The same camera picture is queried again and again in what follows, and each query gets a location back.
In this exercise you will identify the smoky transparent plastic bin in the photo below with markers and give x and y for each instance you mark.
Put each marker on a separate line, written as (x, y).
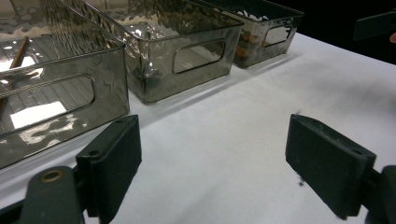
(261, 53)
(149, 77)
(102, 93)

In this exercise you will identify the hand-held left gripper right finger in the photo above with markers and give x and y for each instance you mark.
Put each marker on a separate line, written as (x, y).
(330, 165)

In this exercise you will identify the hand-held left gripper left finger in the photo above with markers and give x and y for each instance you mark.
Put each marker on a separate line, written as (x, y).
(115, 161)

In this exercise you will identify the brown wooden chopstick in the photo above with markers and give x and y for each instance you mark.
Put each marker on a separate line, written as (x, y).
(20, 51)

